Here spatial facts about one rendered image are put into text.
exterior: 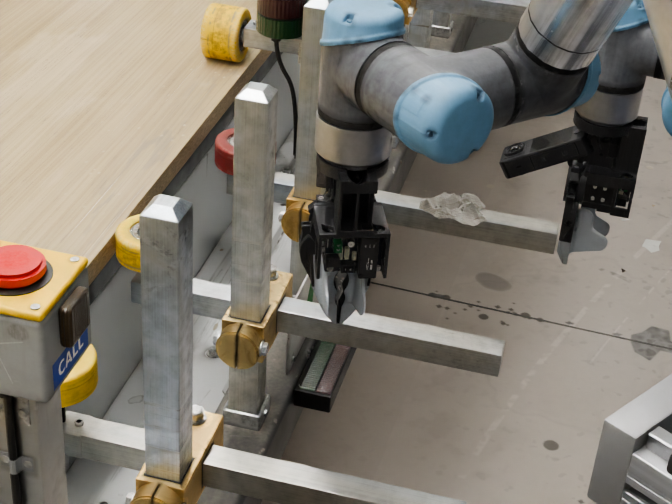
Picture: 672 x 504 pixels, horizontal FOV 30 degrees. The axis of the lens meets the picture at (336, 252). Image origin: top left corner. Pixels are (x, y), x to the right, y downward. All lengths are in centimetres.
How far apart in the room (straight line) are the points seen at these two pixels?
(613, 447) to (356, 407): 156
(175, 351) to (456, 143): 31
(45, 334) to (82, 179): 79
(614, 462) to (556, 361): 174
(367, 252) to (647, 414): 32
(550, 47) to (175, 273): 38
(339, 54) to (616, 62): 42
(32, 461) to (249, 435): 63
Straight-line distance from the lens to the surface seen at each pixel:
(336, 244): 123
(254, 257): 134
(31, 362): 80
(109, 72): 184
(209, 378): 168
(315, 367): 157
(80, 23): 200
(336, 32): 115
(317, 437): 255
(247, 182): 130
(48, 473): 89
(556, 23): 111
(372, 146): 119
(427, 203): 160
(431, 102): 106
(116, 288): 158
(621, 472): 111
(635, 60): 146
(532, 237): 160
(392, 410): 263
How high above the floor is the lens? 167
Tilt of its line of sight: 32 degrees down
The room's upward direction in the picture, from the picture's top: 4 degrees clockwise
